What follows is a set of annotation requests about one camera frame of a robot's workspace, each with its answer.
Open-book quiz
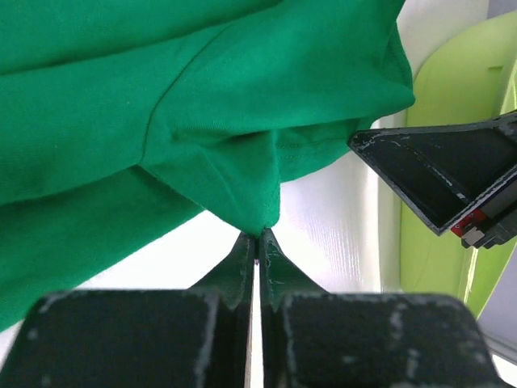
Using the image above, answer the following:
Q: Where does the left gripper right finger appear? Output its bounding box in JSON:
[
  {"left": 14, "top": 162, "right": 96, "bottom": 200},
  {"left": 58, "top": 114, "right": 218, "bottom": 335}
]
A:
[{"left": 258, "top": 230, "right": 504, "bottom": 387}]

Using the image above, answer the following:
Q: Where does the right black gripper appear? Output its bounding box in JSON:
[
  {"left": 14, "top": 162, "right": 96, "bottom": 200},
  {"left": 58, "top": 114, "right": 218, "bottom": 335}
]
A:
[{"left": 348, "top": 112, "right": 516, "bottom": 249}]

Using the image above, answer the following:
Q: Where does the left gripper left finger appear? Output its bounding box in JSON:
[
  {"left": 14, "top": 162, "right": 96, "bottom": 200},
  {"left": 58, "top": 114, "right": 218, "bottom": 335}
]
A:
[{"left": 1, "top": 234, "right": 255, "bottom": 387}]

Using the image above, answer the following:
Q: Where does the green t shirt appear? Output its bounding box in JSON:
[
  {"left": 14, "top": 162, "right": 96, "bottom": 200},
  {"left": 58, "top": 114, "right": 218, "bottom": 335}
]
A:
[{"left": 1, "top": 1, "right": 414, "bottom": 329}]

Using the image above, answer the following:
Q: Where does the lime green plastic bin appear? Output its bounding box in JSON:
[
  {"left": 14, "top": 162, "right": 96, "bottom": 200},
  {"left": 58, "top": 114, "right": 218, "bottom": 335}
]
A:
[{"left": 400, "top": 11, "right": 516, "bottom": 317}]

